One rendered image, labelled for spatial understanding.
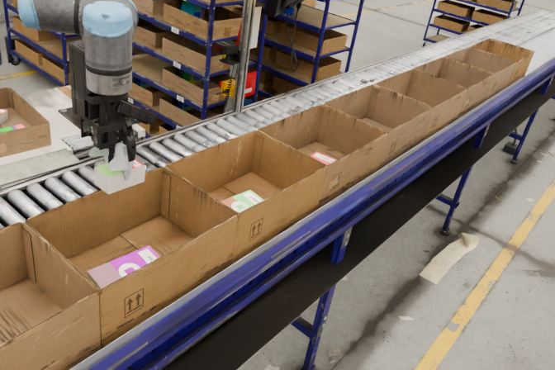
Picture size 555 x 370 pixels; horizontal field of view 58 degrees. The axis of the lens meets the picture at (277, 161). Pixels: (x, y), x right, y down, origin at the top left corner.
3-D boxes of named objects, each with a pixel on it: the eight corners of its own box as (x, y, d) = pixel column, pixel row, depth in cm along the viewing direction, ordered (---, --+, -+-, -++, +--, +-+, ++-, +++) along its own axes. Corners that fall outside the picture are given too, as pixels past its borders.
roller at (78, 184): (72, 177, 189) (71, 166, 186) (161, 247, 163) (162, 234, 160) (59, 182, 185) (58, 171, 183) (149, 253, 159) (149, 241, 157)
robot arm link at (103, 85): (115, 57, 108) (143, 72, 103) (115, 78, 111) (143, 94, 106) (76, 64, 102) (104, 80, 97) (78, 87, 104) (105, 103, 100)
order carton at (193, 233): (161, 214, 148) (163, 164, 140) (233, 266, 134) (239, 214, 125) (30, 277, 120) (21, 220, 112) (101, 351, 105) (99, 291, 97)
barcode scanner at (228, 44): (209, 61, 234) (213, 39, 229) (227, 61, 243) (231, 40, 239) (220, 66, 230) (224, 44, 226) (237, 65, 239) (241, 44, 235)
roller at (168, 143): (168, 144, 221) (168, 134, 219) (255, 197, 195) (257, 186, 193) (158, 147, 218) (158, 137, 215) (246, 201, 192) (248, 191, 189)
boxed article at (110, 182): (93, 183, 116) (94, 167, 114) (130, 172, 124) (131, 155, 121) (108, 194, 113) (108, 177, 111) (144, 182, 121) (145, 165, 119)
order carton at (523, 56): (481, 62, 343) (490, 37, 335) (524, 76, 329) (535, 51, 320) (460, 73, 315) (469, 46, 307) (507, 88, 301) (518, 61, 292)
